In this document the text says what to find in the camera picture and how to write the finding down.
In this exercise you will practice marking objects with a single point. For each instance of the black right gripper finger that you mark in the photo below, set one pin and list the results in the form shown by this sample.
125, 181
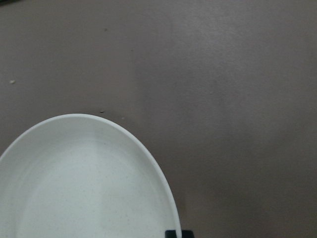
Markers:
184, 234

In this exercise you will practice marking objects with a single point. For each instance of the round white plate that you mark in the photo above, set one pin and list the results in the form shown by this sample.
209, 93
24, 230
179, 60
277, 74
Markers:
82, 176

